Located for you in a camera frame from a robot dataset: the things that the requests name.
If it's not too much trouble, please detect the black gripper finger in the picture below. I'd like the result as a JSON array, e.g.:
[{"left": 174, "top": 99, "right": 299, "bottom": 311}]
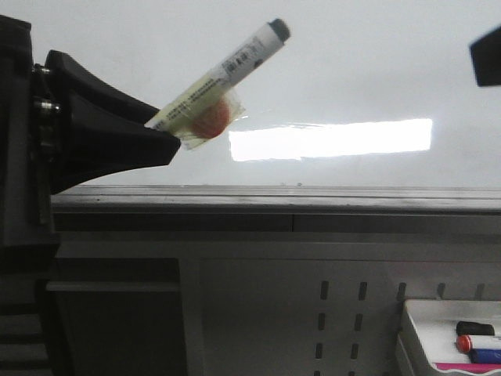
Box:
[{"left": 470, "top": 27, "right": 501, "bottom": 87}]

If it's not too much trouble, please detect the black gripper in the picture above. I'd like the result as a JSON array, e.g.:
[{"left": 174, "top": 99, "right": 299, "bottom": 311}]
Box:
[{"left": 1, "top": 16, "right": 181, "bottom": 274}]

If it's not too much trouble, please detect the white black whiteboard marker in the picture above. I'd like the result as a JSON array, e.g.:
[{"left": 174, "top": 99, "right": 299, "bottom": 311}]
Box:
[{"left": 145, "top": 18, "right": 290, "bottom": 149}]

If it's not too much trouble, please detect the grey slatted chair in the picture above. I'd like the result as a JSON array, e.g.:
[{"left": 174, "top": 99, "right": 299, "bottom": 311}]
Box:
[{"left": 1, "top": 258, "right": 187, "bottom": 375}]

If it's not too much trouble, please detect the white plastic marker tray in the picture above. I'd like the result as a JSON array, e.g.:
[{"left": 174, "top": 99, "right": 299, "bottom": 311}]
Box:
[{"left": 395, "top": 299, "right": 500, "bottom": 375}]

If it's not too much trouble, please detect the black marker in tray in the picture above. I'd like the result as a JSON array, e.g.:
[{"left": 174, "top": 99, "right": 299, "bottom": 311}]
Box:
[{"left": 456, "top": 320, "right": 496, "bottom": 336}]

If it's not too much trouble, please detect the red capped marker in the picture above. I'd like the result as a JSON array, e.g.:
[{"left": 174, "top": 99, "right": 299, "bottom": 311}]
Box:
[{"left": 456, "top": 334, "right": 500, "bottom": 353}]

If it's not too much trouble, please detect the blue capped marker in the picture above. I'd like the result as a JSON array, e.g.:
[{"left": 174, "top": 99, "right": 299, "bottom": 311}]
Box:
[{"left": 469, "top": 349, "right": 501, "bottom": 364}]

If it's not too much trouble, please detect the pink marker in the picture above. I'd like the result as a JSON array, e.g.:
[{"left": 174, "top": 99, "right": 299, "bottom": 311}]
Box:
[{"left": 434, "top": 363, "right": 500, "bottom": 374}]

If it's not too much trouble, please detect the white whiteboard with aluminium frame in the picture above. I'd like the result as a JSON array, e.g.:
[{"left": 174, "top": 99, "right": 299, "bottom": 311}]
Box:
[{"left": 1, "top": 1, "right": 500, "bottom": 212}]

